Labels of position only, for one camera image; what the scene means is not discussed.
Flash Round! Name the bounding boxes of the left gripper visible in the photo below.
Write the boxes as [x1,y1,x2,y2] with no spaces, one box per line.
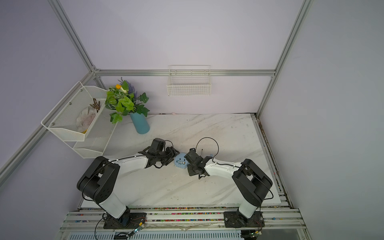
[157,145,181,165]

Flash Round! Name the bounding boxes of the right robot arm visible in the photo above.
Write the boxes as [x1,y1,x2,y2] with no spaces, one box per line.
[185,149,273,219]

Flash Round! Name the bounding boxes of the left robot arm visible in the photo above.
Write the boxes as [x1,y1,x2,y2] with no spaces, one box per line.
[77,138,180,220]

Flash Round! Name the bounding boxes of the teal vase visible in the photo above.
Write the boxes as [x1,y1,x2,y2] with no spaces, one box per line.
[130,113,150,135]

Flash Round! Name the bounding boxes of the artificial green plant bouquet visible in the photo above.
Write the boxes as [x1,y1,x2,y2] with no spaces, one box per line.
[106,78,150,124]

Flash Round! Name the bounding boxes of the brown twigs in shelf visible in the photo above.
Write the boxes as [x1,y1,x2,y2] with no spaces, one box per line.
[89,98,101,114]

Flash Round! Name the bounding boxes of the white cloth in shelf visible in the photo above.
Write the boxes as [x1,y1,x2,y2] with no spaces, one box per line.
[76,107,98,133]

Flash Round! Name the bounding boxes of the white two-tier mesh shelf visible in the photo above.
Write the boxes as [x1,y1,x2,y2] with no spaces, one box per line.
[41,82,116,159]

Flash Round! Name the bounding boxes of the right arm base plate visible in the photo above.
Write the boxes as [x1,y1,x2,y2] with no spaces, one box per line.
[224,211,265,229]

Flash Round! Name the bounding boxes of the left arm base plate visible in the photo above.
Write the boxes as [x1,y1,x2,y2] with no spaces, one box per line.
[103,213,147,230]

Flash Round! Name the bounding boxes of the white wire wall basket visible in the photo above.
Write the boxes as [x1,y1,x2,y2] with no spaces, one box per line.
[167,65,212,97]

